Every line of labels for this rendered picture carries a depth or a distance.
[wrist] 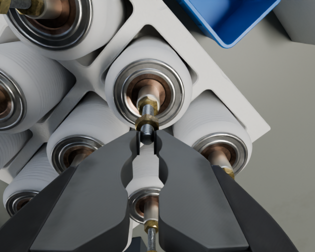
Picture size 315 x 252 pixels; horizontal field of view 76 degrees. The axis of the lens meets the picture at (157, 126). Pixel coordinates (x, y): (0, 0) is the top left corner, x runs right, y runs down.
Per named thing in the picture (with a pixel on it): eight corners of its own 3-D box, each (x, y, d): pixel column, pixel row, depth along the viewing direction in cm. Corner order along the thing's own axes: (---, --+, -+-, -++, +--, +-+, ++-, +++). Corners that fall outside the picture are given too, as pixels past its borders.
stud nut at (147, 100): (138, 96, 18) (137, 99, 18) (156, 95, 18) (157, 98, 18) (140, 116, 19) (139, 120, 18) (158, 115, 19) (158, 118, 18)
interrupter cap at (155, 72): (101, 70, 20) (100, 72, 20) (174, 47, 20) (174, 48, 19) (127, 132, 24) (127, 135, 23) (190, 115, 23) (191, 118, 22)
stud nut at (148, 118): (134, 113, 15) (134, 118, 14) (157, 112, 15) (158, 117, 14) (137, 136, 16) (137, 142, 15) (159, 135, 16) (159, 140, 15)
